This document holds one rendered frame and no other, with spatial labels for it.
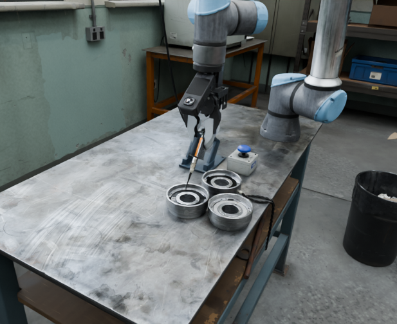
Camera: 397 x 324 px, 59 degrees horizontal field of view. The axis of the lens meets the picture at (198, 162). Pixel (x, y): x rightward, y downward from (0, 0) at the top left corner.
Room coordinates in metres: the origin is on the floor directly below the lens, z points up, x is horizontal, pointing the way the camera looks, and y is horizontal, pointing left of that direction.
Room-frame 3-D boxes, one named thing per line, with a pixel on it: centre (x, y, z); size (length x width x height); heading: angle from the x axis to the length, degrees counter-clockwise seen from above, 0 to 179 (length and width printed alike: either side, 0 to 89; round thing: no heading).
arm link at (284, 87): (1.25, -0.31, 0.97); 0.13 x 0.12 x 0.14; 40
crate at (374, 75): (3.95, -1.90, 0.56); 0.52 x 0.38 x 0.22; 60
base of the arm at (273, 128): (1.26, -0.30, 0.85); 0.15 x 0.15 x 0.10
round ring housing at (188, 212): (0.73, 0.02, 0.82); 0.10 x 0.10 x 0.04
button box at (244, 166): (0.96, -0.14, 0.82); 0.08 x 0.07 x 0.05; 153
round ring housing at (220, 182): (0.81, -0.07, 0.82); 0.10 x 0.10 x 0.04
